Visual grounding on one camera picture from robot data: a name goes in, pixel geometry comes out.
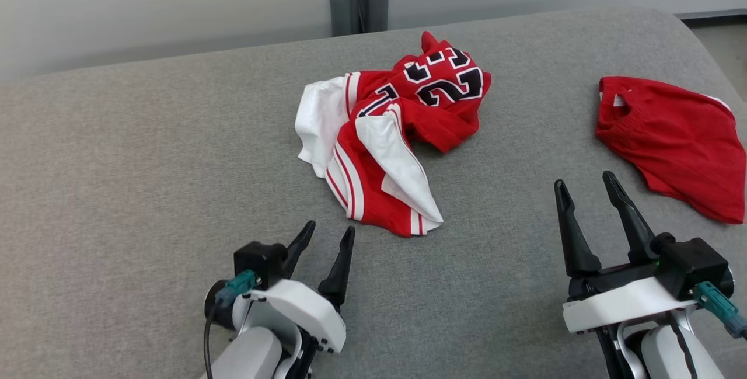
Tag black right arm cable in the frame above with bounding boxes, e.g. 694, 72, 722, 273
668, 315, 699, 379

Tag teal camera connector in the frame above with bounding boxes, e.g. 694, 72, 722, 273
693, 281, 747, 340
214, 270, 257, 308

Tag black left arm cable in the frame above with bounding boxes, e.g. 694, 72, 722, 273
203, 303, 220, 379

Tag red shorts with white stripe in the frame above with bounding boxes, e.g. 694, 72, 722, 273
595, 76, 747, 225

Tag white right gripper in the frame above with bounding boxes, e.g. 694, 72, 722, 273
554, 171, 698, 333

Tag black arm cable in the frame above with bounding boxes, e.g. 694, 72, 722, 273
203, 303, 220, 379
668, 315, 699, 379

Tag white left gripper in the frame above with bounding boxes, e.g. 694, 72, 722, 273
232, 220, 355, 353

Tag red Bulls 23 jersey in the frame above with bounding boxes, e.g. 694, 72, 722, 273
295, 31, 492, 237

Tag teal left camera connector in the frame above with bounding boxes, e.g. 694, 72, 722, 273
214, 270, 257, 308

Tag teal right camera connector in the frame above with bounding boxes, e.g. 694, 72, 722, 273
693, 281, 747, 340

